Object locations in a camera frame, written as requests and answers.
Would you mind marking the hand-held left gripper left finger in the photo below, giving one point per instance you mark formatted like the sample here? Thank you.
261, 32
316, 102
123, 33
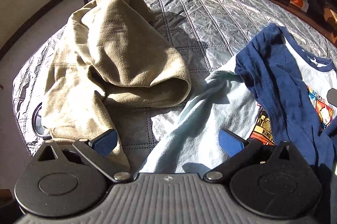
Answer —
105, 142

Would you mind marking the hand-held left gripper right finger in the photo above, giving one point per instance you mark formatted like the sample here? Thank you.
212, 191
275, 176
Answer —
231, 142

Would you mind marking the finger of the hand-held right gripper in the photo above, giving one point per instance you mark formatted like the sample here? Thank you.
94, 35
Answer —
332, 99

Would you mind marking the white blue printed t-shirt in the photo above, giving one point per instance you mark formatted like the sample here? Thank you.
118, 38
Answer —
210, 113

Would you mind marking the round metal-rimmed object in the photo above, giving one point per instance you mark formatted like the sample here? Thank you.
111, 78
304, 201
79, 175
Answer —
38, 121

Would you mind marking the beige fleece garment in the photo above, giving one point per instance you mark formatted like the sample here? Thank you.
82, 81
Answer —
110, 55

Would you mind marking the orange tissue box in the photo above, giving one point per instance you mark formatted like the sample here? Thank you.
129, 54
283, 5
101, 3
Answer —
298, 1

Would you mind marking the grey quilted blanket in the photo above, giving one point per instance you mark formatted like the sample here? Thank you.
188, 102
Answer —
210, 16

